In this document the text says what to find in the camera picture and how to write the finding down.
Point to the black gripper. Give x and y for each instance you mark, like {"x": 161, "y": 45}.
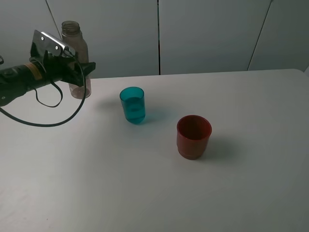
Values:
{"x": 52, "y": 68}

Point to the clear brown plastic bottle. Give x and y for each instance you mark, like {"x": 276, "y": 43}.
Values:
{"x": 72, "y": 35}

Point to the teal translucent plastic cup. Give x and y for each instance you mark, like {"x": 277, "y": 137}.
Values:
{"x": 133, "y": 104}

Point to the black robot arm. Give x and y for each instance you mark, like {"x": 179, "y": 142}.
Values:
{"x": 18, "y": 80}

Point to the red plastic cup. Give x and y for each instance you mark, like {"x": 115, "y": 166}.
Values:
{"x": 193, "y": 133}

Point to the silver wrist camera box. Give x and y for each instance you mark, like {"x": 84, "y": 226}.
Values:
{"x": 44, "y": 42}

